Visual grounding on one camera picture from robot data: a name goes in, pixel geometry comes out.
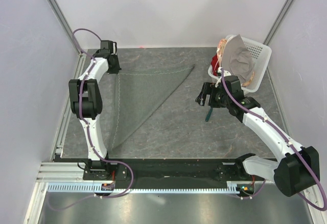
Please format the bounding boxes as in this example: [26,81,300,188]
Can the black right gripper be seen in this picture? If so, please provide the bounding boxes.
[195,82,230,108]

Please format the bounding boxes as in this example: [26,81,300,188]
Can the grey-green cloth napkin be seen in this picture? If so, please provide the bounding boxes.
[108,65,195,151]

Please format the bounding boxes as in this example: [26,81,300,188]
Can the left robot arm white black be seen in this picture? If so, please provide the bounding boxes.
[68,40,121,161]

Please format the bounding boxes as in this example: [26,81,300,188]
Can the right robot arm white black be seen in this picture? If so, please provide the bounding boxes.
[195,76,320,196]

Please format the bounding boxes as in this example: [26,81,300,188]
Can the red cloth in basket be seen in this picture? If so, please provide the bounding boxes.
[211,55,221,77]

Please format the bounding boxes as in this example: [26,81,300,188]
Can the grey cloth in basket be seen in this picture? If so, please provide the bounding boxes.
[220,35,254,87]

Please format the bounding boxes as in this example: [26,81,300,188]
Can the patterned pink cloth in basket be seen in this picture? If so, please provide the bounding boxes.
[216,39,227,57]

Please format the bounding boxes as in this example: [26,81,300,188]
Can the white plastic basket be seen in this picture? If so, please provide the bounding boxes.
[207,35,272,93]

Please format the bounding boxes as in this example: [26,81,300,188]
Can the gold spoon green handle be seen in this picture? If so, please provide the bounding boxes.
[205,108,213,122]

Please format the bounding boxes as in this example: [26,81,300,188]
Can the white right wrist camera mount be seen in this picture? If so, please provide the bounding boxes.
[215,67,231,88]

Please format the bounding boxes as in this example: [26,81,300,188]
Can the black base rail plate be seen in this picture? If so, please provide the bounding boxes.
[81,158,263,182]

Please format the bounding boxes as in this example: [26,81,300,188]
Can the left aluminium frame post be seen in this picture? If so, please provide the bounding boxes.
[47,0,81,55]

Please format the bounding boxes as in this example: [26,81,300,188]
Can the aluminium frame post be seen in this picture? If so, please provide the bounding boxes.
[263,0,295,45]
[47,0,81,55]

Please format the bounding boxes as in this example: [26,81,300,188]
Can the slotted cable duct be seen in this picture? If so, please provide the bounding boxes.
[48,182,241,194]

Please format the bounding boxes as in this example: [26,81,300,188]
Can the right aluminium frame post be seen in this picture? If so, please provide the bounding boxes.
[263,0,295,45]

